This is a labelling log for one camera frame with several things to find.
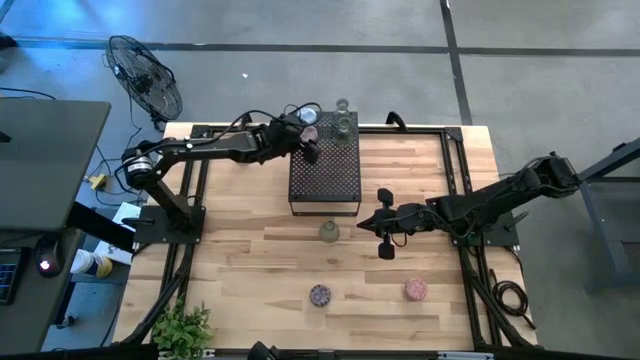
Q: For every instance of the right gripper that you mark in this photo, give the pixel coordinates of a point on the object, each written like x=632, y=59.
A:
x=400, y=221

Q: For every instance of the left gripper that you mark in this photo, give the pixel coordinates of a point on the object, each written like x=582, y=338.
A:
x=285, y=137

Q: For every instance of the mauve purple candle tin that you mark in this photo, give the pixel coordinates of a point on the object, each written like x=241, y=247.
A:
x=309, y=134

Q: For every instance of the light blue candle tin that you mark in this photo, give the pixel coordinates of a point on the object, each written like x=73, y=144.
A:
x=308, y=115

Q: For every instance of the pink dotted candle tin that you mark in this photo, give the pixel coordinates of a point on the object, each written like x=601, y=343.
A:
x=416, y=290

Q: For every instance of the purple jar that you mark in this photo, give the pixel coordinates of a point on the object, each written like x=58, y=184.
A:
x=320, y=295

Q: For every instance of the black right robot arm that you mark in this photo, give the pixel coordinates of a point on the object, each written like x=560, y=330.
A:
x=480, y=205

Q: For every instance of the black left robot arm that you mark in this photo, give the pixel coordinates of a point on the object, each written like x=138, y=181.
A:
x=215, y=147

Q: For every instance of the black perforated metal shelf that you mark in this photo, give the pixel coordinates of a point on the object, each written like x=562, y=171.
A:
x=327, y=175

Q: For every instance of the black table clamp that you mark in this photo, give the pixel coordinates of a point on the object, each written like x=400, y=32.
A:
x=245, y=120
x=396, y=119

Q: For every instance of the black floor fan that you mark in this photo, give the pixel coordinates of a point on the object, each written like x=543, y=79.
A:
x=145, y=82

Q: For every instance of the yellow power strip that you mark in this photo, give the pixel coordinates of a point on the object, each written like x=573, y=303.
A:
x=98, y=181

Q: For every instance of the green leafy plant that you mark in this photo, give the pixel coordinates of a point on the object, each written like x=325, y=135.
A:
x=180, y=332

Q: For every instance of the grey side table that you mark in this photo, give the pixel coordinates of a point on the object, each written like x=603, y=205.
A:
x=612, y=235

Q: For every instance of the white canister yellow lid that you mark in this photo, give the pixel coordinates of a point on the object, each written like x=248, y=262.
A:
x=90, y=262

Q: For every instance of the dark grey desk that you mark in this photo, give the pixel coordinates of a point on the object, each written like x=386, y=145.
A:
x=45, y=165

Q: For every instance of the black computer mouse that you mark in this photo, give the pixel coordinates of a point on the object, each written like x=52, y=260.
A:
x=47, y=260

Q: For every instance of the black keyboard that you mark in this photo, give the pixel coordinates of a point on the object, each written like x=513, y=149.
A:
x=7, y=277

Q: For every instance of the black aluminium rig frame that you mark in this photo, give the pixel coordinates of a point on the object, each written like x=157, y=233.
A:
x=400, y=131

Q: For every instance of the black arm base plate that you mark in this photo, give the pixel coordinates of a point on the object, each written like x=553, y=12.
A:
x=502, y=235
x=150, y=231

